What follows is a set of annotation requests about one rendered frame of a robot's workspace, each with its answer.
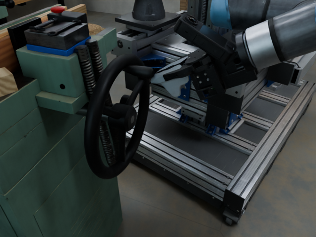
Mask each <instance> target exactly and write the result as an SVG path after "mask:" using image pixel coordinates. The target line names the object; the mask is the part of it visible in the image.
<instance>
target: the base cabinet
mask: <svg viewBox="0 0 316 237"><path fill-rule="evenodd" d="M85 119H86V117H85V116H84V117H83V118H82V119H81V120H80V121H79V122H78V123H77V124H76V125H75V126H74V127H73V128H72V129H71V130H70V131H69V132H68V133H67V134H66V135H65V136H64V137H63V138H62V139H61V140H60V141H59V142H58V143H57V144H56V145H55V146H54V147H53V148H52V149H51V150H50V151H49V152H48V153H47V154H46V155H45V156H44V157H43V158H42V159H41V160H39V161H38V162H37V163H36V164H35V165H34V166H33V167H32V168H31V169H30V170H29V171H28V172H27V173H26V174H25V175H24V176H23V177H22V178H21V179H20V180H19V181H18V182H17V183H16V184H15V185H14V186H13V187H12V188H11V189H10V190H9V191H8V192H7V193H6V194H4V195H3V194H0V237H114V236H115V234H116V232H117V230H118V228H119V227H120V225H121V223H122V221H123V218H122V211H121V203H120V196H119V186H118V178H117V176H116V177H114V178H112V179H102V178H99V177H97V176H96V175H95V174H94V173H93V172H92V171H91V169H90V167H89V165H88V163H87V159H86V155H85V148H84V127H85ZM99 149H100V155H101V159H102V161H103V163H104V165H105V166H108V164H107V161H106V157H105V153H104V150H103V146H102V143H101V140H100V137H99Z"/></svg>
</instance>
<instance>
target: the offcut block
mask: <svg viewBox="0 0 316 237"><path fill-rule="evenodd" d="M16 91H18V88H17V85H16V82H15V79H14V76H13V74H12V73H11V72H10V71H9V70H8V69H6V68H5V67H3V68H0V97H2V96H5V95H8V94H10V93H13V92H16Z"/></svg>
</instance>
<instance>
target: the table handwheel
mask: <svg viewBox="0 0 316 237"><path fill-rule="evenodd" d="M129 65H131V66H133V65H137V66H145V65H144V63H143V62H142V60H141V59H140V58H139V57H137V56H136V55H133V54H122V55H119V56H118V57H116V58H115V59H113V60H112V61H111V62H110V63H109V64H108V65H107V67H106V68H105V69H104V71H103V72H102V74H101V75H100V77H99V79H98V81H97V83H96V85H95V87H94V89H93V92H92V95H91V98H90V101H89V102H87V103H86V104H85V105H84V106H83V107H82V108H81V109H80V110H79V111H77V112H76V113H75V114H77V115H81V116H85V117H86V119H85V127H84V148H85V155H86V159H87V163H88V165H89V167H90V169H91V171H92V172H93V173H94V174H95V175H96V176H97V177H99V178H102V179H112V178H114V177H116V176H118V175H119V174H121V173H122V172H123V171H124V170H125V169H126V167H127V166H128V165H129V163H130V162H131V160H132V159H133V157H134V155H135V153H136V151H137V149H138V147H139V144H140V142H141V139H142V135H143V132H144V129H145V125H146V121H147V116H148V110H149V102H150V84H149V79H146V78H141V77H138V76H137V78H138V81H137V83H136V85H135V87H134V89H133V91H132V93H131V95H130V97H129V99H128V100H127V102H126V104H121V103H116V104H114V105H113V106H112V107H110V106H106V105H105V101H106V99H107V96H108V93H109V91H110V88H111V86H112V84H113V82H114V81H115V79H116V77H117V76H118V75H119V74H120V72H121V71H122V70H124V69H125V68H126V67H127V66H129ZM138 94H139V108H138V114H137V112H136V109H135V108H134V106H133V104H134V102H135V100H136V98H137V96H138ZM101 120H103V121H107V122H109V125H110V127H111V128H115V129H118V134H119V151H118V161H117V162H116V163H115V164H113V165H112V166H105V165H104V163H103V161H102V159H101V155H100V149H99V131H100V123H101ZM134 125H135V127H134ZM133 127H134V131H133V134H132V136H131V139H130V141H129V144H128V146H127V148H126V131H127V132H128V131H130V130H131V129H132V128H133Z"/></svg>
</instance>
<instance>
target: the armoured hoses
mask: <svg viewBox="0 0 316 237"><path fill-rule="evenodd" d="M87 47H88V48H87ZM88 49H89V52H90V55H91V60H92V65H93V68H94V73H95V77H96V81H98V79H99V77H100V75H101V74H102V72H103V71H104V68H103V63H102V61H101V60H102V59H101V56H100V53H99V52H100V50H99V46H98V42H97V39H94V38H91V39H87V40H86V45H79V46H76V47H75V49H74V50H75V53H77V54H78V57H79V62H80V65H81V70H82V73H83V78H84V81H85V86H86V88H87V93H88V97H89V100H90V98H91V95H92V92H93V89H94V87H95V85H96V82H95V77H94V74H93V71H92V70H93V69H92V66H91V63H90V60H89V59H90V58H89V52H88ZM105 105H106V106H110V107H112V106H113V104H112V100H111V96H110V92H109V93H108V96H107V99H106V101H105ZM108 125H109V122H108ZM109 129H110V133H111V137H112V141H113V144H114V148H115V151H116V155H115V156H114V152H113V148H112V144H111V140H110V136H109V132H108V128H107V125H106V121H103V120H101V123H100V131H99V136H100V140H101V143H102V146H103V150H104V153H105V157H106V161H107V164H108V166H112V165H113V164H115V163H116V162H117V161H118V159H119V130H118V129H115V128H111V127H110V125H109ZM129 141H130V138H126V148H127V146H128V144H129Z"/></svg>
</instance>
